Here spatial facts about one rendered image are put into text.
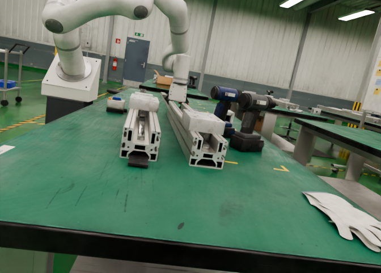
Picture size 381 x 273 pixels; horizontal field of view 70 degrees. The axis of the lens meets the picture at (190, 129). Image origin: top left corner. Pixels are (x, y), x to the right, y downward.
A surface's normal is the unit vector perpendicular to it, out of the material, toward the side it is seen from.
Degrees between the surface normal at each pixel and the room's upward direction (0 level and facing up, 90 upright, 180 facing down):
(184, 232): 0
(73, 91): 90
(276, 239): 0
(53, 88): 90
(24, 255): 90
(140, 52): 90
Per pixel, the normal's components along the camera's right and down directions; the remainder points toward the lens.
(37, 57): 0.07, 0.22
